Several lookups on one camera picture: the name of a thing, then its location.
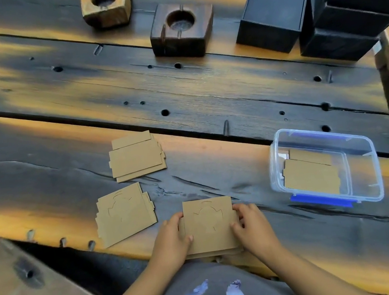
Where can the person's right hand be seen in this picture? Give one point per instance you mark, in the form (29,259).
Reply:
(256,233)

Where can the person's left hand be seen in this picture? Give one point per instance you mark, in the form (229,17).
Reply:
(167,246)

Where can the person's left thumb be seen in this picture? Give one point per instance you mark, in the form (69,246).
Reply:
(186,242)

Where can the person's right thumb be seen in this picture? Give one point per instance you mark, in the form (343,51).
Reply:
(238,230)

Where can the brown cardboard cutout card stack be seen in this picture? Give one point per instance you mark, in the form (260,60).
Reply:
(124,214)
(209,225)

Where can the person's right forearm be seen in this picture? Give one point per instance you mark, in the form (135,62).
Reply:
(309,281)

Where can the large brown cardboard card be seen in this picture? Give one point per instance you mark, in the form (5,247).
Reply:
(311,176)

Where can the plain brown cardboard card stack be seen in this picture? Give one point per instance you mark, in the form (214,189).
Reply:
(137,157)

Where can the small brown cardboard card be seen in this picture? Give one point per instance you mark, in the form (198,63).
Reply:
(312,156)

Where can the clear plastic container blue clips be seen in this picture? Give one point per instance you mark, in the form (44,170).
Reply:
(362,171)

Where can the dark wooden block with hole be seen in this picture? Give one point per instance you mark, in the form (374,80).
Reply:
(181,36)

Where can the light wooden block with hole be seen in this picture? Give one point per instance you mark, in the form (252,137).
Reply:
(108,9)

